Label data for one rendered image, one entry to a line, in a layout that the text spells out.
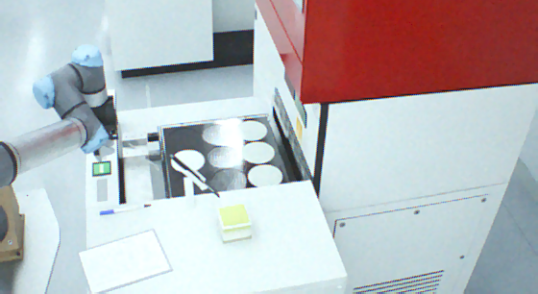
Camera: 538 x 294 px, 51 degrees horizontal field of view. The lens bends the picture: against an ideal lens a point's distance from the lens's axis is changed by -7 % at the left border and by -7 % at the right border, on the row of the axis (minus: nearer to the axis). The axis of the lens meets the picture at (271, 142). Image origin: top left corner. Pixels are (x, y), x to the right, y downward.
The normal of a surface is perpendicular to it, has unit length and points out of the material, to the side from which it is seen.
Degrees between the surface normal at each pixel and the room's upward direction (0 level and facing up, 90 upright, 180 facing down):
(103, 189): 0
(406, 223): 90
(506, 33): 90
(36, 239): 0
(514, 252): 0
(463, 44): 90
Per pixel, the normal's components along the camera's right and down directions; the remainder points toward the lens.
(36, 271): 0.03, -0.77
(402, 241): 0.22, 0.63
